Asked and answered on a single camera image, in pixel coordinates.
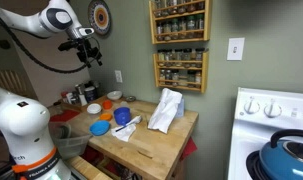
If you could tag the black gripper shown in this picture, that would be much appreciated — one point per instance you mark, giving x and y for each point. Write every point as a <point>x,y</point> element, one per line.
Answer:
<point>85,51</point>

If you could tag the dark blue cup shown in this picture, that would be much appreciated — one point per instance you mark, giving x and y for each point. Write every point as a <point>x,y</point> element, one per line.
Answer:
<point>122,115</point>

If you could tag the light blue bowl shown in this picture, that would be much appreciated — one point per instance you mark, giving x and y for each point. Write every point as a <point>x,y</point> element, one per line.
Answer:
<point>99,128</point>

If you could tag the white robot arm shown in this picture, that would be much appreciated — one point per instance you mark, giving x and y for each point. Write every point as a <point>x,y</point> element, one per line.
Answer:
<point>24,121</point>

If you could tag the white ceramic bowl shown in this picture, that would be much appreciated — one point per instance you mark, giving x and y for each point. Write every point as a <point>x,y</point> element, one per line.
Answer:
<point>114,95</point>

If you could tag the orange small cup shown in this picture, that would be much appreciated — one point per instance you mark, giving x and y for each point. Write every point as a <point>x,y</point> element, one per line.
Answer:
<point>107,104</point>

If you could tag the wooden spice tray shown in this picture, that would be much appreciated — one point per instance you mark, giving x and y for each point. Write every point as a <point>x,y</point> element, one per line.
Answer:
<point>78,107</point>

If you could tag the white round container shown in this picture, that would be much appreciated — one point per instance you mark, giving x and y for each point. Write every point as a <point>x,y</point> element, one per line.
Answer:
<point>94,108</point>

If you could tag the red silicone mat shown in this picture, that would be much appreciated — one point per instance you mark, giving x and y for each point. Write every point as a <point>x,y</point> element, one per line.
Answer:
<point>64,117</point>

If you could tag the orange small lid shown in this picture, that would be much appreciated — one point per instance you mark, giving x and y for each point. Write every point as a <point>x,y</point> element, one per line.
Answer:
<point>106,116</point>

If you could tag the small white crumpled napkin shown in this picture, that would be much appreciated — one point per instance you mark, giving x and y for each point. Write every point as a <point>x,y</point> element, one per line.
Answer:
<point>123,133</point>

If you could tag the upper wooden spice rack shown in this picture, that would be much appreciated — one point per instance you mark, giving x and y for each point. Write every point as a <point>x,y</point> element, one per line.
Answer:
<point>175,21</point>

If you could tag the wooden spice rack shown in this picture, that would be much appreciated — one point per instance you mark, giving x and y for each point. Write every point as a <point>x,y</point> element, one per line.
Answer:
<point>181,68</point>
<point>175,21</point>

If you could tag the clear plastic bin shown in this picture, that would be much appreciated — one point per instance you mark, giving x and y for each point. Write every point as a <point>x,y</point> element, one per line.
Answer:
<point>69,143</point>

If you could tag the lower wooden spice rack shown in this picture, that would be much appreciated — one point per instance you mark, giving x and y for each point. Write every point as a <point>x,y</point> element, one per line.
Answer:
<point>181,68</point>

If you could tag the large white crumpled bag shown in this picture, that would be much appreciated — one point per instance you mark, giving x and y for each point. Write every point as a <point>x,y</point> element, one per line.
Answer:
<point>171,106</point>

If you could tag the white stove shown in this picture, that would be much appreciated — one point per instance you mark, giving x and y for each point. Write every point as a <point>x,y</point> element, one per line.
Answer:
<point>258,115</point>

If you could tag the blue kettle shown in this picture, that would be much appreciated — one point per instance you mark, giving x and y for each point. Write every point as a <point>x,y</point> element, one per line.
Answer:
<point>283,159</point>

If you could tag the white wall outlet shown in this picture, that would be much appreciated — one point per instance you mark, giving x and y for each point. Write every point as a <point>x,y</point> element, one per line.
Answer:
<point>118,76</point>

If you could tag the white light switch plate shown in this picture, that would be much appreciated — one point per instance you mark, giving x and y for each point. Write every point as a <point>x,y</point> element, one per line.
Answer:
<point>235,49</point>

